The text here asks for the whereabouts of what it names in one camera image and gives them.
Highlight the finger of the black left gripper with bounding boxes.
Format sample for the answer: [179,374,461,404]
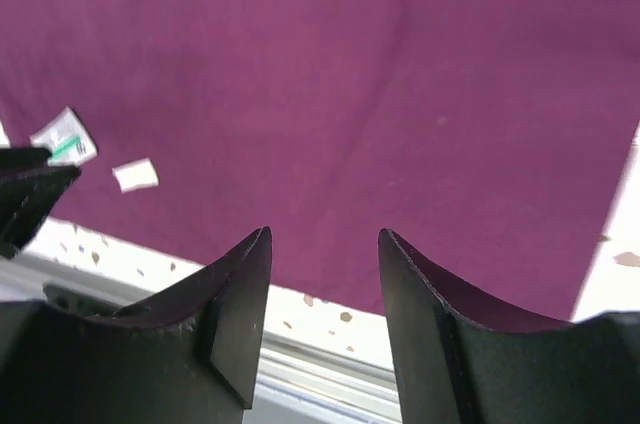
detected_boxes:
[0,147,81,259]

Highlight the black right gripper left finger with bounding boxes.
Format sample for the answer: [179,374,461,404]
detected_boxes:
[1,227,272,423]

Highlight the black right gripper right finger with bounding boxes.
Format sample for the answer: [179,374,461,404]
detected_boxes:
[378,229,639,423]

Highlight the white green suture packet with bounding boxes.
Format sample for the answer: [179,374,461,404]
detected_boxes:
[30,107,98,166]

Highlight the small white bandage strip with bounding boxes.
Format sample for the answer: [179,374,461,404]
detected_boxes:
[112,158,159,193]

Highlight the purple cloth mat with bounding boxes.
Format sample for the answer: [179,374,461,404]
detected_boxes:
[1,0,639,319]

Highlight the aluminium rail frame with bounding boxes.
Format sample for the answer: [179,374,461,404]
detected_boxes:
[1,255,401,423]

